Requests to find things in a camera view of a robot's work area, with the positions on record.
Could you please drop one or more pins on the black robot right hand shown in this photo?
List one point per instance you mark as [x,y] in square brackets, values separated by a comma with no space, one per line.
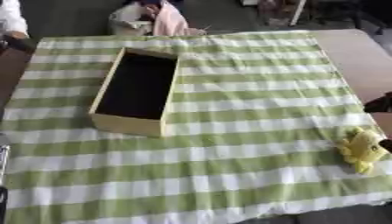
[384,103]

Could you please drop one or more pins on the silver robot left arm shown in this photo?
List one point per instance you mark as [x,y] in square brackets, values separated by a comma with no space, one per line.
[3,163]

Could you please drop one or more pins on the tan cardboard box black inside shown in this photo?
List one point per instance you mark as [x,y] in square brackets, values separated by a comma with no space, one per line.
[130,125]

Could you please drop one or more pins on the yellow soft toy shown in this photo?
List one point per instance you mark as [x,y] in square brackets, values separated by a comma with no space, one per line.
[363,147]

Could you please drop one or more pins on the black chair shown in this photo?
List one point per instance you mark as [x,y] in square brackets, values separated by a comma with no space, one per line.
[352,11]

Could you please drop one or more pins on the white pole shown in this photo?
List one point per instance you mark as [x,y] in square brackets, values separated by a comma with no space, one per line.
[298,12]

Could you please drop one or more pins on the pink cloth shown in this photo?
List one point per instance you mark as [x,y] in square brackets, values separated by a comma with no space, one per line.
[170,20]

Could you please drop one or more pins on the white chair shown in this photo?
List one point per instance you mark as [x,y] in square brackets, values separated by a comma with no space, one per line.
[127,22]

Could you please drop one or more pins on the person's hand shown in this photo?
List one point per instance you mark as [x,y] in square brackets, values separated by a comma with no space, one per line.
[17,35]

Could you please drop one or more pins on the person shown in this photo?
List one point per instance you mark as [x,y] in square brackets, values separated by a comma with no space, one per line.
[9,16]

